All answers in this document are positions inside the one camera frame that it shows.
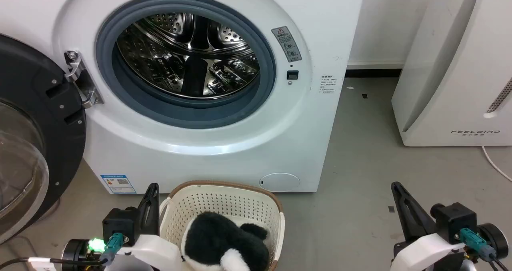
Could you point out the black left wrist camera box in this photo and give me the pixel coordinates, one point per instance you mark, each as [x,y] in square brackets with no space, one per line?
[119,223]

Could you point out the white front-load washing machine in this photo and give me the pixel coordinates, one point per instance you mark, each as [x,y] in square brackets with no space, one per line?
[280,143]

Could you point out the grey warning sticker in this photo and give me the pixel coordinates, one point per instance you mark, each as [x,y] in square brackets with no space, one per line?
[286,43]

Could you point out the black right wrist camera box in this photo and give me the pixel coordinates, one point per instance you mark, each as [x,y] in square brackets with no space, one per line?
[456,219]

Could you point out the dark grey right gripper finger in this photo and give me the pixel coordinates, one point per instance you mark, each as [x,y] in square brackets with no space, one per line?
[412,217]

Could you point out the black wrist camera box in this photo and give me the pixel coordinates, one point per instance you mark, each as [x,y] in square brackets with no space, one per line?
[119,223]
[456,219]

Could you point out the oval white filter cover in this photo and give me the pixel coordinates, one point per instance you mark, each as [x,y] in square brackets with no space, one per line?
[280,182]

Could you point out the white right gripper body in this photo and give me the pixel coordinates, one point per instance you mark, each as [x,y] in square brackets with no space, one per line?
[428,253]

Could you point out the grey rubber door gasket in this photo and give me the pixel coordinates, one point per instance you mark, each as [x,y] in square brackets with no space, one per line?
[224,112]

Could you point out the blue energy label sticker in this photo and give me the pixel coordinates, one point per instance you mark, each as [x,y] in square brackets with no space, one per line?
[118,184]

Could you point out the stainless steel washing machine drum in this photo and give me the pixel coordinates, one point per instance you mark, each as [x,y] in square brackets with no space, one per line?
[160,63]

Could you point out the white air purifier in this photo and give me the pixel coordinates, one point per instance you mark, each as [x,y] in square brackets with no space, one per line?
[448,83]

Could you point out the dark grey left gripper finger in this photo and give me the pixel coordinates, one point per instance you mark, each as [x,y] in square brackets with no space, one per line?
[150,211]

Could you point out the white perforated laundry basket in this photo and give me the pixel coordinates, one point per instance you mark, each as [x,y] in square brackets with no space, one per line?
[224,203]

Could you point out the black door latch slot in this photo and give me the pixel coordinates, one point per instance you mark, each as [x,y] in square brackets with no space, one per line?
[292,75]

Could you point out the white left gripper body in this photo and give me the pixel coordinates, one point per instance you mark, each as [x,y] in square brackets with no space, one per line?
[160,253]

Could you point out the small printed text label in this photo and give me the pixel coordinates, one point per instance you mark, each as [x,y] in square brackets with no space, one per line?
[328,84]

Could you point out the metal door hinge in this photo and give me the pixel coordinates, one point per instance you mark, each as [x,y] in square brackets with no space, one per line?
[86,83]

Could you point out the black washing machine door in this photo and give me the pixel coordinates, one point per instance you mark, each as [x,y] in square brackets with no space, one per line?
[64,143]

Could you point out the black and white plush toy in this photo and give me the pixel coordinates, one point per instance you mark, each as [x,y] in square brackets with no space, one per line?
[216,239]

